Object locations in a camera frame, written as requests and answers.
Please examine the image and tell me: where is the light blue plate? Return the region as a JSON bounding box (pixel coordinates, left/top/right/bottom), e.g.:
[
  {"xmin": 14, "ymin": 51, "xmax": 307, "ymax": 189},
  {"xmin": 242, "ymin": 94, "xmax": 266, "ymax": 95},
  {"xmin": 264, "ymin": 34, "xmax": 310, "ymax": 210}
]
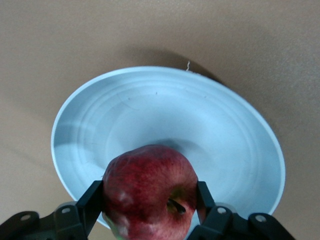
[{"xmin": 50, "ymin": 65, "xmax": 286, "ymax": 231}]

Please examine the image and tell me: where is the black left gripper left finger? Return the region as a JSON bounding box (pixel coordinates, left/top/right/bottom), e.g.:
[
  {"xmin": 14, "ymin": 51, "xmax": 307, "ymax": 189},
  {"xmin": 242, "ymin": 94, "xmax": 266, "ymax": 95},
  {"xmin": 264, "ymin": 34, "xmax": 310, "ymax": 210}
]
[{"xmin": 0, "ymin": 179, "xmax": 105, "ymax": 240}]

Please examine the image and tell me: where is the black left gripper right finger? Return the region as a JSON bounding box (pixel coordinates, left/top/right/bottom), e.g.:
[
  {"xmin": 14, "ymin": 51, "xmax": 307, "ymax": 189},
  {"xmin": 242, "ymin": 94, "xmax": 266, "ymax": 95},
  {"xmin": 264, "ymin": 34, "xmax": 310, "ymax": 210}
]
[{"xmin": 186, "ymin": 181, "xmax": 300, "ymax": 240}]

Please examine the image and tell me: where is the red apple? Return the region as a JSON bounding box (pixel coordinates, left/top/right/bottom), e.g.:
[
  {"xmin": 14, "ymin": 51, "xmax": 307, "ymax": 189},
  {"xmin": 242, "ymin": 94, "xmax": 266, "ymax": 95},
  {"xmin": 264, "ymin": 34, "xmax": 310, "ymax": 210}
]
[{"xmin": 102, "ymin": 144, "xmax": 201, "ymax": 240}]

